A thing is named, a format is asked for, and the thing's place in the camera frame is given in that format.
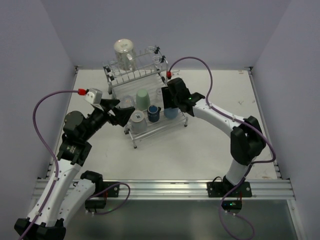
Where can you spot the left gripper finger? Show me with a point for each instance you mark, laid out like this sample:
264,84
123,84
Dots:
122,115
108,104

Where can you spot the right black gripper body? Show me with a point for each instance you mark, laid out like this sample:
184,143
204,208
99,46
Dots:
172,92

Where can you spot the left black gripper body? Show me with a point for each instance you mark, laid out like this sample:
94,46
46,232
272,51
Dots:
110,110

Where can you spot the white ceramic mug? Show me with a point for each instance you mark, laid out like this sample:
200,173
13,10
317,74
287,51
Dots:
138,122

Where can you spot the light blue cup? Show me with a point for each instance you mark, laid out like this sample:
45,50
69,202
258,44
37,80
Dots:
171,113

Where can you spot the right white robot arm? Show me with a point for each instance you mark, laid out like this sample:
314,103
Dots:
246,140

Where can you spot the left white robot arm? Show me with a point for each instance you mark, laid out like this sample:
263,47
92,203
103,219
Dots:
49,218

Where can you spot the clear faceted glass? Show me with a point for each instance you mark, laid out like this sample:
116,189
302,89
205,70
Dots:
127,101

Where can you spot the small clear glass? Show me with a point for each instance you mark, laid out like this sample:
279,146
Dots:
159,94

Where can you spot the green cup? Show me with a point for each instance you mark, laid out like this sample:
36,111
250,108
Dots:
142,99

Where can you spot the dark blue ceramic mug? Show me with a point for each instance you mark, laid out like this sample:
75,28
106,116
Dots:
153,113

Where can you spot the large glass mug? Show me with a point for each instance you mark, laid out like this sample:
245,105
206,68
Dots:
125,54

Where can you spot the left black controller box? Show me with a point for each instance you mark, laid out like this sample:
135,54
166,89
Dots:
95,204

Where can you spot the black controller box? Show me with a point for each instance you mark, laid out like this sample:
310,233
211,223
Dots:
232,205
95,204

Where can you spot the right black controller box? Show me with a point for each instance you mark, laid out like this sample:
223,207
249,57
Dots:
232,205

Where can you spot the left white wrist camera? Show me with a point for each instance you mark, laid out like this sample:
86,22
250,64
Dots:
93,96

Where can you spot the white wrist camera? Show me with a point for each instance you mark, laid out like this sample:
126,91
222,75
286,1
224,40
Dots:
93,96
171,74

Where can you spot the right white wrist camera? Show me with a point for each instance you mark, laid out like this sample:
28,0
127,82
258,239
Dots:
171,74

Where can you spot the silver wire dish rack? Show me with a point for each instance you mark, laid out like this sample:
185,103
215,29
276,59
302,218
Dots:
142,88

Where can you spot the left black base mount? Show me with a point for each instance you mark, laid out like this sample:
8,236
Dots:
112,192

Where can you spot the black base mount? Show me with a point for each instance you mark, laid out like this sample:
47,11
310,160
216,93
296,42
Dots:
112,192
219,187

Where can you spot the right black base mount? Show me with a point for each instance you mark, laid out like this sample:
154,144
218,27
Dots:
219,187

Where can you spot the aluminium mounting rail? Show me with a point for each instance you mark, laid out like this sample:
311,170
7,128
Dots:
253,189

